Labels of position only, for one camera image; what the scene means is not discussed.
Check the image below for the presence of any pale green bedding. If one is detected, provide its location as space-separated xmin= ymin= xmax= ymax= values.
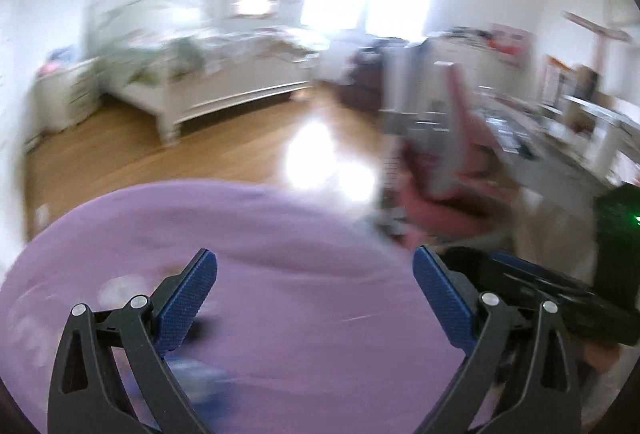
xmin=107 ymin=25 xmax=321 ymax=86

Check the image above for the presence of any pink picture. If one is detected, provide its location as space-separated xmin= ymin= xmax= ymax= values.
xmin=487 ymin=23 xmax=534 ymax=61

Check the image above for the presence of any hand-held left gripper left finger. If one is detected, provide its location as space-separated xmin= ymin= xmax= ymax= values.
xmin=48 ymin=248 xmax=218 ymax=434

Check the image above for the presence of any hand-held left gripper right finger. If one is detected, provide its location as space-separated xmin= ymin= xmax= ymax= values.
xmin=412 ymin=245 xmax=583 ymax=434

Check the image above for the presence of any white bed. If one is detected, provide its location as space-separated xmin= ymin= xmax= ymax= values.
xmin=97 ymin=0 xmax=321 ymax=146

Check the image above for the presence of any pink and grey chair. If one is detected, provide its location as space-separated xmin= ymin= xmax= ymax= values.
xmin=379 ymin=60 xmax=517 ymax=241

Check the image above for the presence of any cluttered desk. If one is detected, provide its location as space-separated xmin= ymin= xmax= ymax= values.
xmin=479 ymin=88 xmax=640 ymax=187

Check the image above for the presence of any white post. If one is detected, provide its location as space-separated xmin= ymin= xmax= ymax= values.
xmin=384 ymin=48 xmax=427 ymax=127

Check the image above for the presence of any purple tablecloth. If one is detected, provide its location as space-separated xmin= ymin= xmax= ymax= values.
xmin=0 ymin=180 xmax=481 ymax=434

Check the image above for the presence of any white nightstand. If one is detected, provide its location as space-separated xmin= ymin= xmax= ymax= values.
xmin=32 ymin=56 xmax=102 ymax=135

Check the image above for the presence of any white dresser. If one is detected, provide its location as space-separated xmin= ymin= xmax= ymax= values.
xmin=424 ymin=30 xmax=540 ymax=87

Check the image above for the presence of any wooden stand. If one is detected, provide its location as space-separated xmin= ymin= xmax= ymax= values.
xmin=542 ymin=10 xmax=640 ymax=115

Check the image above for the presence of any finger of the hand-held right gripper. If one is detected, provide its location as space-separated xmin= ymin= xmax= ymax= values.
xmin=442 ymin=246 xmax=640 ymax=346

